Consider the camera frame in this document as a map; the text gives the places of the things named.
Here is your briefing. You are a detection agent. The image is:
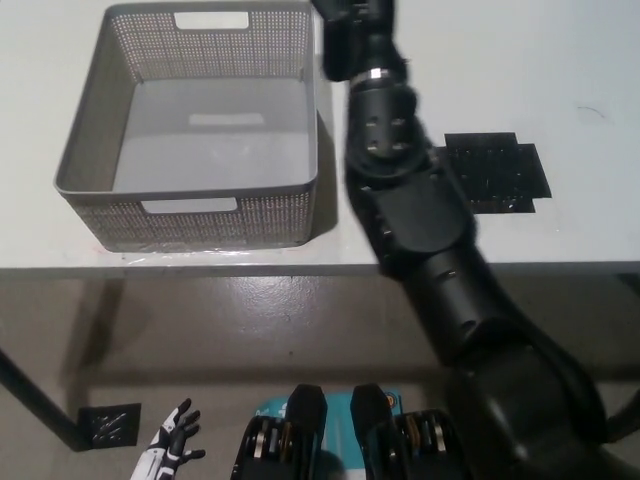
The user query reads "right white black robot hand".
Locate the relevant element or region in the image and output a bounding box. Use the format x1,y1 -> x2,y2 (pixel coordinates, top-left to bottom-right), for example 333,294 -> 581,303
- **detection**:
312,0 -> 411,84

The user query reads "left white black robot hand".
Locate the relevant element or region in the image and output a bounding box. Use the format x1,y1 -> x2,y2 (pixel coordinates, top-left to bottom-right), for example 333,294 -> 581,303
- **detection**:
129,398 -> 206,480

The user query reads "black floor tape marker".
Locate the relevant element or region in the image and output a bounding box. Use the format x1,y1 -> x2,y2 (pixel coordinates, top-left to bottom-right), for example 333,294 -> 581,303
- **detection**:
78,402 -> 142,447

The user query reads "black robot body block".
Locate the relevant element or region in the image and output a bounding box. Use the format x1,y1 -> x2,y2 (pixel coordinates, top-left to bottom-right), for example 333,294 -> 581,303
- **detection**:
352,383 -> 459,480
230,383 -> 331,480

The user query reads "grey perforated plastic basket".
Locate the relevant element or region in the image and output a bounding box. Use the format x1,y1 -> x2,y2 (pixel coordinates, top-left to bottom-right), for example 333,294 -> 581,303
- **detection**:
53,1 -> 321,253

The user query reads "black table leg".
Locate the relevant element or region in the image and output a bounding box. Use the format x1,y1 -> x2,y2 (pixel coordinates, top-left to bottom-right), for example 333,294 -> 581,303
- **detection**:
0,344 -> 96,454

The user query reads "clear adhesive tape strip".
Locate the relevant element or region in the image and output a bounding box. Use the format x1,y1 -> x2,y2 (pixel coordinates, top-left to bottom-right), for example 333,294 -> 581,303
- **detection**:
97,243 -> 281,266

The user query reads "black square mat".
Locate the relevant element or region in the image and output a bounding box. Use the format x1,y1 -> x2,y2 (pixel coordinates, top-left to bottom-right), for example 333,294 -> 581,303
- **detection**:
433,131 -> 554,215

